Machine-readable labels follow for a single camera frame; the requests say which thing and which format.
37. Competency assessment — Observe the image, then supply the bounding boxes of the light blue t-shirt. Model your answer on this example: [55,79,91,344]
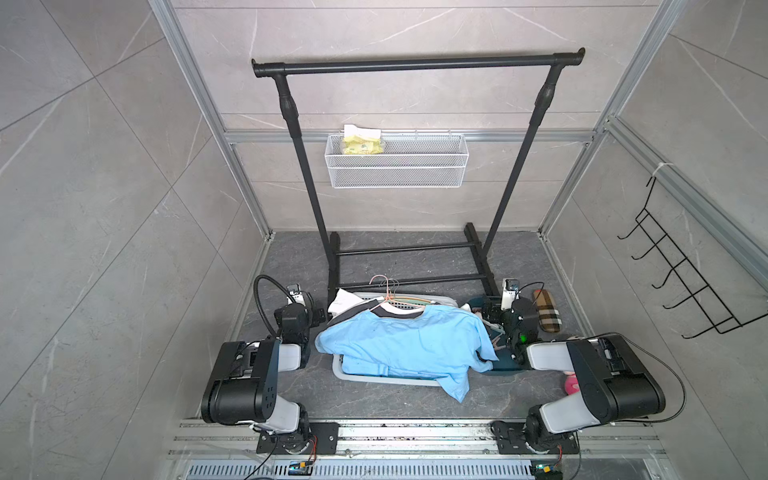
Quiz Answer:
[315,305,497,402]

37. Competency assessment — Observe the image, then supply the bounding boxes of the pink wire hanger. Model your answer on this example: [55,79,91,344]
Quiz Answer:
[368,274,429,316]

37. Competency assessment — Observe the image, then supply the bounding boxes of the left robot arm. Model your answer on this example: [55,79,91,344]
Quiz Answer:
[200,274,327,455]

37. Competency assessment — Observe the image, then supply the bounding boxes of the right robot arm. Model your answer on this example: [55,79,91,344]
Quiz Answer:
[468,280,667,454]

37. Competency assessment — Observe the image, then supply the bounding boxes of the plaid case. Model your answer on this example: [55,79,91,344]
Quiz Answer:
[533,288,563,334]

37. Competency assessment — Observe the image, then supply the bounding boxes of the teal clothespin tray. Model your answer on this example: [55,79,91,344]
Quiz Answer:
[466,297,531,375]

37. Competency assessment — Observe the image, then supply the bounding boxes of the white garment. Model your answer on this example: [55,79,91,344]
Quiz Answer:
[327,288,365,318]

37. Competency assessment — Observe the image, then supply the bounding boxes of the dark grey garment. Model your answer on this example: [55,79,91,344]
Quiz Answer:
[328,298,389,326]

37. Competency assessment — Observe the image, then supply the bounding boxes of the pink plush doll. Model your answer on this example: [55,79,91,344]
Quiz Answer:
[564,373,580,395]

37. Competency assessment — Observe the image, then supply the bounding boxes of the white laundry basket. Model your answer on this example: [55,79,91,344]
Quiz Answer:
[332,292,458,387]

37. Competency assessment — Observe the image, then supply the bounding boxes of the yellow tissue pack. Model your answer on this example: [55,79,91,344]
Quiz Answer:
[341,124,383,155]

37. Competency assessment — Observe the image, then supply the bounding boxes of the black clothes rack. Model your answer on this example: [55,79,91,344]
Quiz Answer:
[251,47,586,300]

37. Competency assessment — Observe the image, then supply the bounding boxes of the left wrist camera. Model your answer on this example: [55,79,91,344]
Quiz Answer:
[287,284,306,305]

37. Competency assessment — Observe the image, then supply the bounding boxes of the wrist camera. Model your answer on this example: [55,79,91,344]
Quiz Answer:
[287,284,306,305]
[500,278,520,311]

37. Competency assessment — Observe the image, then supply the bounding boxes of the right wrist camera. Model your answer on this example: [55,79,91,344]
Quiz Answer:
[500,278,520,311]

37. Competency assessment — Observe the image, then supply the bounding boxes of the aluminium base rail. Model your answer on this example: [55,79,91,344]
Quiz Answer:
[159,419,677,479]

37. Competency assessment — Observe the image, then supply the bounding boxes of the black wall hook rack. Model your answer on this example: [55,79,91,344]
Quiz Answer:
[617,176,767,340]

